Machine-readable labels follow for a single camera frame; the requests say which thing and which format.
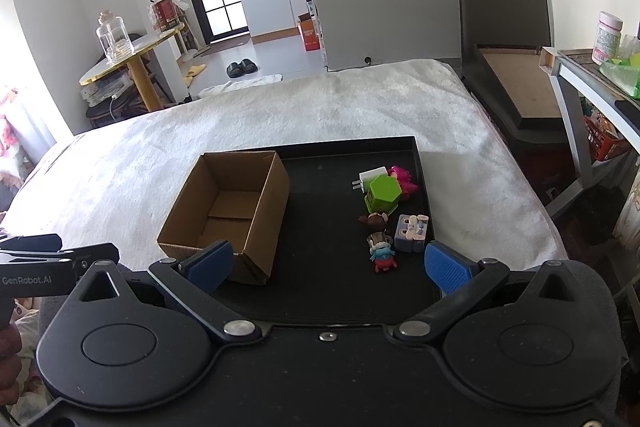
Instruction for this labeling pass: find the grey-blue block toy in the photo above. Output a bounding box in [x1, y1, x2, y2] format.
[394, 215, 428, 254]

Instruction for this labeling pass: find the red blue cartoon figure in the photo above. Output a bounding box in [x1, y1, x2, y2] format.
[370, 242, 397, 273]

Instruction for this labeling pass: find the brown-haired doll figure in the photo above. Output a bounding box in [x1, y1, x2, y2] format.
[358, 212, 388, 234]

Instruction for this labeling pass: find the green hexagonal box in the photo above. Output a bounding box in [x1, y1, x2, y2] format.
[364, 174, 402, 215]

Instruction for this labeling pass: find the pink toy figure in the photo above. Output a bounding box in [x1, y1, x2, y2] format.
[387, 166, 419, 199]

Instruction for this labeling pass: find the white charger plug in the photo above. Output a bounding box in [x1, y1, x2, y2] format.
[352, 167, 387, 194]

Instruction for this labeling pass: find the person's left hand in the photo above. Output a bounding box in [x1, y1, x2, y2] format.
[0, 323, 22, 407]

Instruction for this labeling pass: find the brown cardboard box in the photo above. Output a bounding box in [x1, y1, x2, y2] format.
[157, 150, 290, 284]

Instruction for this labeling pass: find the small striped cup figure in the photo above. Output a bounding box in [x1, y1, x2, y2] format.
[367, 232, 393, 251]

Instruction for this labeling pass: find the white fluffy blanket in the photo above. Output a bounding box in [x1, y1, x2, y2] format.
[2, 58, 569, 273]

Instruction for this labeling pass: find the black plastic tray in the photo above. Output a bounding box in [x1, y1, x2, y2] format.
[214, 136, 439, 324]

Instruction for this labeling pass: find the round gold-edged side table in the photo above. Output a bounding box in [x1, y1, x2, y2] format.
[78, 23, 184, 112]

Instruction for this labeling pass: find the black slippers pair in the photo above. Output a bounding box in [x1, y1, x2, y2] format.
[226, 58, 258, 79]

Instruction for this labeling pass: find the grey shelf unit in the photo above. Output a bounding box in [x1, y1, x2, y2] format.
[539, 46, 639, 219]

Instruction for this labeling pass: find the clear glass jar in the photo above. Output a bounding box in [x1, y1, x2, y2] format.
[96, 10, 134, 63]

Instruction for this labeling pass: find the orange cardboard box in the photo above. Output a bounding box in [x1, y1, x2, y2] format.
[297, 13, 321, 52]

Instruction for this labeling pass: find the red tin in bag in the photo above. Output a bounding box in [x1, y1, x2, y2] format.
[149, 0, 190, 32]

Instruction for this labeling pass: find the dark open storage box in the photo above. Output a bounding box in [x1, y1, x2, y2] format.
[459, 0, 566, 148]

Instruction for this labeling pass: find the white pink-lid bottle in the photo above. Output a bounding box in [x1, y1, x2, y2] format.
[591, 11, 623, 65]

